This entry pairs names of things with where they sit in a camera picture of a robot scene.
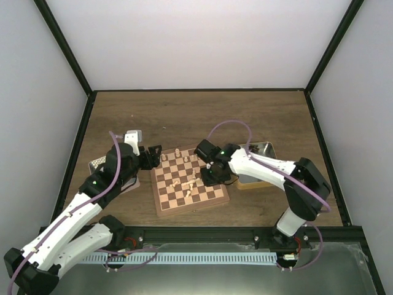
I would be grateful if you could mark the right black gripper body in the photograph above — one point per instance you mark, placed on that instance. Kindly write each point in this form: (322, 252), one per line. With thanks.
(214, 177)

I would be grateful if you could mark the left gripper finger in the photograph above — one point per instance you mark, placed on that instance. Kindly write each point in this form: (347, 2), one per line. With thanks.
(155, 151)
(156, 162)

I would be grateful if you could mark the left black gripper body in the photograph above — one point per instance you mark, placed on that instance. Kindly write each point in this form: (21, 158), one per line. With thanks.
(147, 165)

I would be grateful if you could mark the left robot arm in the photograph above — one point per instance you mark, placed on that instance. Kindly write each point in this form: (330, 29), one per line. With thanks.
(39, 265)

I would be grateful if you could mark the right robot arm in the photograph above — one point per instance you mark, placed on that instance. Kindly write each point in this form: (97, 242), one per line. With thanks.
(305, 188)

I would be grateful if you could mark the pile of light chess pieces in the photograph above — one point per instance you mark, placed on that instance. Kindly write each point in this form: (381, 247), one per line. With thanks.
(182, 171)

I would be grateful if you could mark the wooden chess board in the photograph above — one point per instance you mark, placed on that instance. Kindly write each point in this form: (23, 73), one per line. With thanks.
(174, 203)

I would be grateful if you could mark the right metal tray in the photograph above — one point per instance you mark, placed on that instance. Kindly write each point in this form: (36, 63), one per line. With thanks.
(246, 182)

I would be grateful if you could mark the metal tray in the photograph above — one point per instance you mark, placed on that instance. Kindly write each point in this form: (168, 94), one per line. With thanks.
(246, 182)
(98, 163)

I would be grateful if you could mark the left metal tray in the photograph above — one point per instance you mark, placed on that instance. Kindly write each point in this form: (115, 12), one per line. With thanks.
(98, 163)

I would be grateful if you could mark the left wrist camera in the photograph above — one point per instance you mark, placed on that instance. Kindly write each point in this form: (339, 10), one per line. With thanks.
(133, 138)

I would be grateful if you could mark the black front rail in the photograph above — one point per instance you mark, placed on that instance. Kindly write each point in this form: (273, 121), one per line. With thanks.
(136, 237)

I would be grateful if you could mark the light blue cable duct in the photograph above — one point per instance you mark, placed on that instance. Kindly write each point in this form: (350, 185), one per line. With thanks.
(258, 258)

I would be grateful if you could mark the black frame posts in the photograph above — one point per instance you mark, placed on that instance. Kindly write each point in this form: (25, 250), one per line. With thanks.
(336, 232)

